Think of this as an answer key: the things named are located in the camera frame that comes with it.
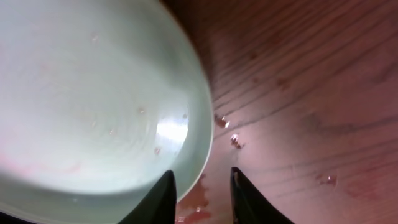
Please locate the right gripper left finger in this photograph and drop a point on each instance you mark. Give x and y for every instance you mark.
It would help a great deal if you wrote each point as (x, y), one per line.
(158, 206)

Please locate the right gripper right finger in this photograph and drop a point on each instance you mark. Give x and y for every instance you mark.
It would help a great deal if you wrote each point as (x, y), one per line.
(249, 205)

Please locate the light blue plate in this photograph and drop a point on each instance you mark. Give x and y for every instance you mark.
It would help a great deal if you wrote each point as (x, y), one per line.
(98, 100)

